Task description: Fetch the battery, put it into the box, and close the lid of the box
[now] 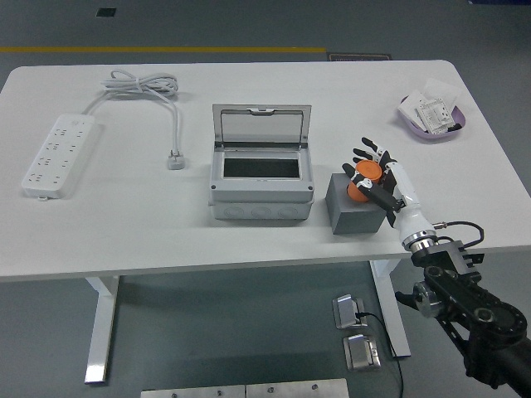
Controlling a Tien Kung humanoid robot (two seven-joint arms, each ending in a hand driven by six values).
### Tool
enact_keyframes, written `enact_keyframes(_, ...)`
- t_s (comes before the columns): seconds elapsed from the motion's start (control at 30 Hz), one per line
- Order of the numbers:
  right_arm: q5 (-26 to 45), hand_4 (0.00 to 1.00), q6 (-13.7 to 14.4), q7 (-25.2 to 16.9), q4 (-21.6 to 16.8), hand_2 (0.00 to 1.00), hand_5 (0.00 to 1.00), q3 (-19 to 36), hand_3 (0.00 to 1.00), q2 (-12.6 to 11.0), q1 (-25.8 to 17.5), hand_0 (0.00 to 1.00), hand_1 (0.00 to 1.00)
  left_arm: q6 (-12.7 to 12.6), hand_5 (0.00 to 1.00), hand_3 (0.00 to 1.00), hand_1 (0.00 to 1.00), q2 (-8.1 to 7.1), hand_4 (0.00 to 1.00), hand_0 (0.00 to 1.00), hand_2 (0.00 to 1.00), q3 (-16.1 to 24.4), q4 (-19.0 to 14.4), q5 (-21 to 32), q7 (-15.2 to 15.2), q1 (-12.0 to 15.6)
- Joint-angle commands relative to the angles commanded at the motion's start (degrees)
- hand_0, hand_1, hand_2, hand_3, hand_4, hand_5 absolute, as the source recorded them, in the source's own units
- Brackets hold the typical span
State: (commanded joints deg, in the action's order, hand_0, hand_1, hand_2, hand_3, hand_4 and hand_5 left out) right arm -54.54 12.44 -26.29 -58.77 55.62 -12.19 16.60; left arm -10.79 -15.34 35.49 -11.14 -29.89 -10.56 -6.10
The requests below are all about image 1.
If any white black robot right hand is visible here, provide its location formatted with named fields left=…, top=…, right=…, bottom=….
left=342, top=136, right=435, bottom=245

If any orange cylindrical battery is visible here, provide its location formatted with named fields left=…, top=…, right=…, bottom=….
left=346, top=159, right=385, bottom=204

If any clear hinged box lid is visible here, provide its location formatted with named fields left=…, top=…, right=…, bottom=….
left=212, top=103, right=312, bottom=150

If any silver floor socket box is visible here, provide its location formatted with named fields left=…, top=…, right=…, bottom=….
left=331, top=294, right=367, bottom=331
left=342, top=333, right=382, bottom=371

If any grey plastic junction box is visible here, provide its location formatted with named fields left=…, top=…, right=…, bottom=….
left=208, top=140, right=315, bottom=227

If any grey square block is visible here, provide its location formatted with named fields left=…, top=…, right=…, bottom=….
left=325, top=172, right=389, bottom=236

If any purple plastic tray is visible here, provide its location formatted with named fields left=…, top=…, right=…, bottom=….
left=392, top=94, right=470, bottom=144

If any white table leg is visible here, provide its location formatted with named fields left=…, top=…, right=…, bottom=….
left=84, top=275, right=121, bottom=385
left=370, top=259, right=412, bottom=358

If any clear plastic bag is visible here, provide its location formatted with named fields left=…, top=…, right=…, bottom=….
left=422, top=78, right=464, bottom=109

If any dark floor sign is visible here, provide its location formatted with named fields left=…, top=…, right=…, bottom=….
left=327, top=51, right=393, bottom=63

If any white power strip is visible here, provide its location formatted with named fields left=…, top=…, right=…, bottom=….
left=21, top=114, right=104, bottom=201

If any white wall socket panel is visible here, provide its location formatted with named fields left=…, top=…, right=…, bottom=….
left=417, top=95, right=453, bottom=136

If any black floor cable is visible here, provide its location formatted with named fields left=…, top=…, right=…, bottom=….
left=355, top=311, right=406, bottom=398

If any white power cord with plug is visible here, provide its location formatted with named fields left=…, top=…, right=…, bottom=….
left=80, top=69, right=188, bottom=171

